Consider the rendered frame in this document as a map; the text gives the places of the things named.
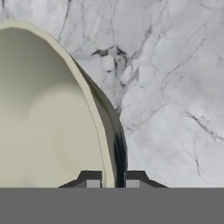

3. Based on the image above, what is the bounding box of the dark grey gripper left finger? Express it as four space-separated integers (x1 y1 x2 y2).
58 170 103 189

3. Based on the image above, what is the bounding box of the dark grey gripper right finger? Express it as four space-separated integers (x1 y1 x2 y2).
125 170 168 189

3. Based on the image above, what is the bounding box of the cream bowl with dark outside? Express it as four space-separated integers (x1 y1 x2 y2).
0 20 129 189

